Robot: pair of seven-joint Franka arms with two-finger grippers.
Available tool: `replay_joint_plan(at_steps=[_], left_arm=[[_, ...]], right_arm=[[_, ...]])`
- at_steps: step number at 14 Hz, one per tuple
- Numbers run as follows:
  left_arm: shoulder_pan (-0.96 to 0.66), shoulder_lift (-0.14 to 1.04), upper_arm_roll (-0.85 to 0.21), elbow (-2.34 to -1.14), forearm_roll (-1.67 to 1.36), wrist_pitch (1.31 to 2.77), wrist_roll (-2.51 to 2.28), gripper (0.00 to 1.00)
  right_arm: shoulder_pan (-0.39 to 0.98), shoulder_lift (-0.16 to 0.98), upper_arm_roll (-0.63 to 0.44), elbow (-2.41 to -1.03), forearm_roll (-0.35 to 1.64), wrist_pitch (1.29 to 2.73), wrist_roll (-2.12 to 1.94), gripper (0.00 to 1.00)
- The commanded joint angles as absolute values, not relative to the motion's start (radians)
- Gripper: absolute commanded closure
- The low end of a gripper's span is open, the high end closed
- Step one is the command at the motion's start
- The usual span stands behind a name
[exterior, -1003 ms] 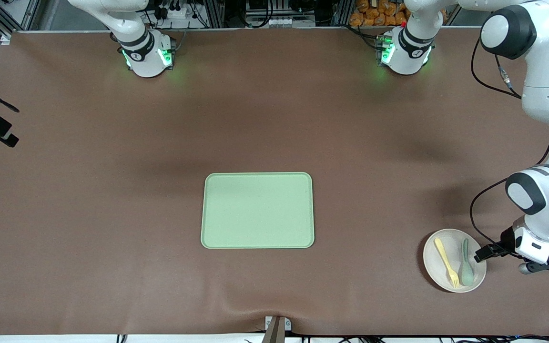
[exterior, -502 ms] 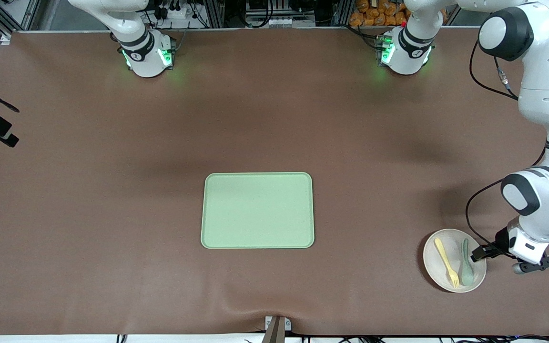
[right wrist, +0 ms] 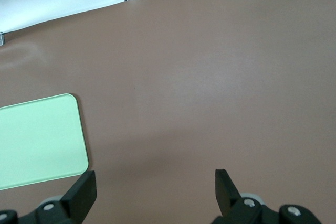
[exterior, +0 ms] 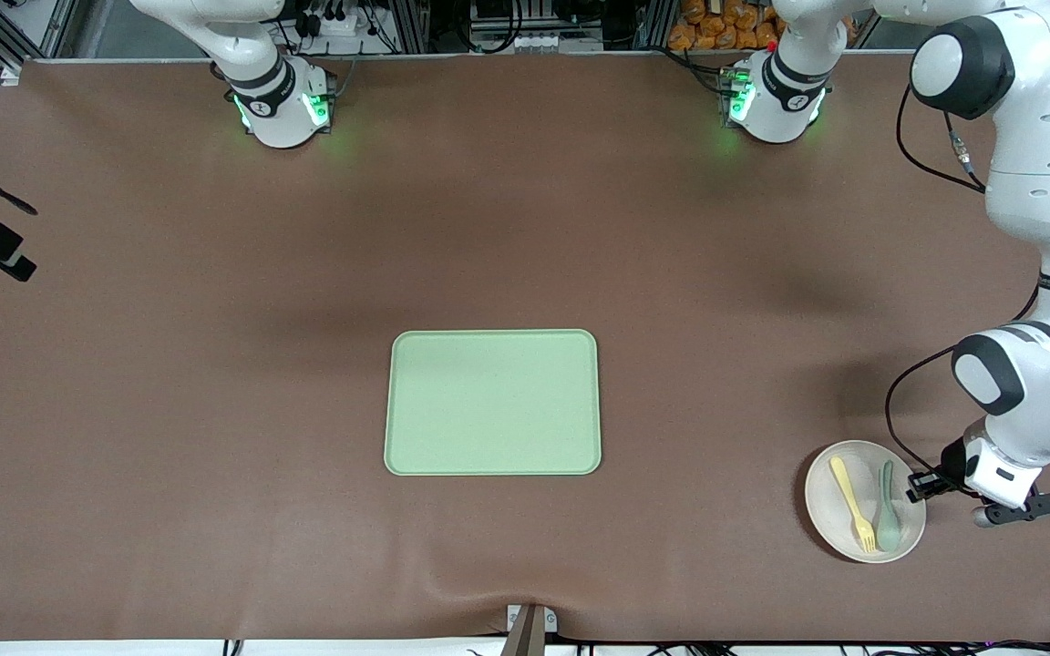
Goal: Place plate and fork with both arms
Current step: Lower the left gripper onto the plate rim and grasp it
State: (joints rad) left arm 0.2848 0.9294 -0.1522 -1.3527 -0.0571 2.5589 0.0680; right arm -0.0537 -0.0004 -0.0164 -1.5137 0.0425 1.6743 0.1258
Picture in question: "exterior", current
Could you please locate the pale green plastic spoon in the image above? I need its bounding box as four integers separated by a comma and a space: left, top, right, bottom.
873, 460, 902, 554

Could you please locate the yellow plastic fork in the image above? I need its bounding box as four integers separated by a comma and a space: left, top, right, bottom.
829, 456, 880, 555

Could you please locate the round beige plate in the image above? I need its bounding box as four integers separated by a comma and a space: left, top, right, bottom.
804, 440, 928, 564

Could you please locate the brown table mat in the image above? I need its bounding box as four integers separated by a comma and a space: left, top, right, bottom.
0, 50, 1050, 644

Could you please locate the white power strip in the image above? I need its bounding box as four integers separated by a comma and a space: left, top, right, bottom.
297, 7, 364, 39

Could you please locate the light green rectangular tray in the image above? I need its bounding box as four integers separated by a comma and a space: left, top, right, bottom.
384, 329, 602, 477

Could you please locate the orange packaged goods pile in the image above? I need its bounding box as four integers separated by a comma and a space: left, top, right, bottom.
668, 0, 786, 52

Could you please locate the white terminal block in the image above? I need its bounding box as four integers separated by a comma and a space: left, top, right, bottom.
470, 32, 564, 54

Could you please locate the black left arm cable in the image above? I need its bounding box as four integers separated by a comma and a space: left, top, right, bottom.
884, 85, 1050, 497

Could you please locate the grey camera stand clamp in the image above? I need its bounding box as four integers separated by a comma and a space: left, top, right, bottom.
499, 601, 560, 656

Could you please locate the aluminium frame post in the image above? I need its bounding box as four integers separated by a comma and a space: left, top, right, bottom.
395, 0, 430, 54
636, 0, 679, 52

